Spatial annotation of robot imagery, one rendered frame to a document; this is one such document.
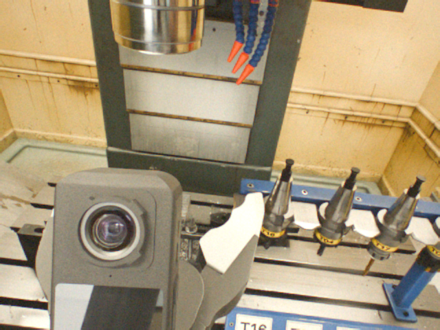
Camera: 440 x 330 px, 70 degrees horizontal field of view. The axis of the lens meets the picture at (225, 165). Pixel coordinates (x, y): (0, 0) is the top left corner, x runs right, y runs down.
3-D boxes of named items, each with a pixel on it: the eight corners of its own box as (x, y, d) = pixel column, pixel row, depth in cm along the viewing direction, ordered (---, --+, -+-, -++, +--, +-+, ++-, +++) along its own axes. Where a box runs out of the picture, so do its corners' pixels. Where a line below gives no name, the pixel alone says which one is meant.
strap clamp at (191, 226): (215, 265, 85) (220, 227, 76) (166, 259, 85) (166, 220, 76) (216, 255, 87) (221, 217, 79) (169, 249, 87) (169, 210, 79)
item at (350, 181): (351, 182, 55) (358, 166, 53) (355, 189, 53) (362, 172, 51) (342, 182, 55) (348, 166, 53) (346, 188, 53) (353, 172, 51)
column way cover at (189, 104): (247, 166, 124) (271, 28, 94) (127, 151, 124) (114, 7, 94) (247, 159, 128) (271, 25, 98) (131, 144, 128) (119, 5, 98)
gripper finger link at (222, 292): (219, 227, 24) (124, 311, 18) (221, 210, 23) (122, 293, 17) (272, 262, 22) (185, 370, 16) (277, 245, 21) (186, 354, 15)
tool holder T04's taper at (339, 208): (344, 205, 60) (356, 178, 56) (352, 223, 56) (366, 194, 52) (321, 205, 60) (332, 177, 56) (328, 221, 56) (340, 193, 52)
